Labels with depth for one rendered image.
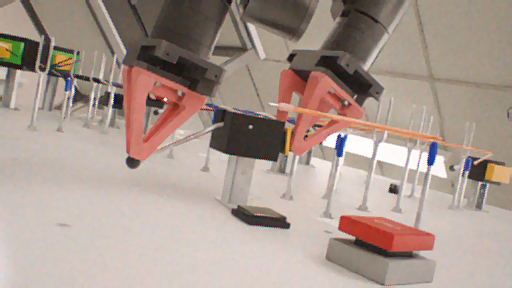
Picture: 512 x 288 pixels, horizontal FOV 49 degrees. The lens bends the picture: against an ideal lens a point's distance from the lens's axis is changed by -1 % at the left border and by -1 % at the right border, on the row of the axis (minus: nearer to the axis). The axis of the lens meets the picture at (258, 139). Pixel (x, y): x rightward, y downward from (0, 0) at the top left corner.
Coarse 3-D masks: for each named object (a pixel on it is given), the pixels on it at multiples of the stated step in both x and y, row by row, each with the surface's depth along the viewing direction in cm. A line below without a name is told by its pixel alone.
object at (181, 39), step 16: (176, 0) 49; (192, 0) 48; (208, 0) 49; (160, 16) 49; (176, 16) 48; (192, 16) 48; (208, 16) 49; (224, 16) 51; (160, 32) 49; (176, 32) 48; (192, 32) 48; (208, 32) 49; (160, 48) 45; (176, 48) 46; (192, 48) 49; (208, 48) 50; (176, 64) 50; (192, 64) 49; (208, 64) 47
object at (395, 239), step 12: (348, 216) 41; (360, 216) 42; (372, 216) 43; (348, 228) 40; (360, 228) 39; (372, 228) 39; (384, 228) 39; (396, 228) 40; (408, 228) 41; (360, 240) 41; (372, 240) 38; (384, 240) 38; (396, 240) 37; (408, 240) 38; (420, 240) 39; (432, 240) 40; (384, 252) 39; (396, 252) 39; (408, 252) 40
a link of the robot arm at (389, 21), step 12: (360, 0) 57; (372, 0) 57; (384, 0) 57; (396, 0) 57; (408, 0) 58; (348, 12) 59; (360, 12) 57; (372, 12) 57; (384, 12) 57; (396, 12) 58; (384, 24) 57; (396, 24) 59
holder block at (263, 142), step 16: (224, 112) 54; (240, 112) 56; (224, 128) 53; (240, 128) 53; (256, 128) 53; (272, 128) 54; (224, 144) 53; (240, 144) 53; (256, 144) 54; (272, 144) 54; (272, 160) 55
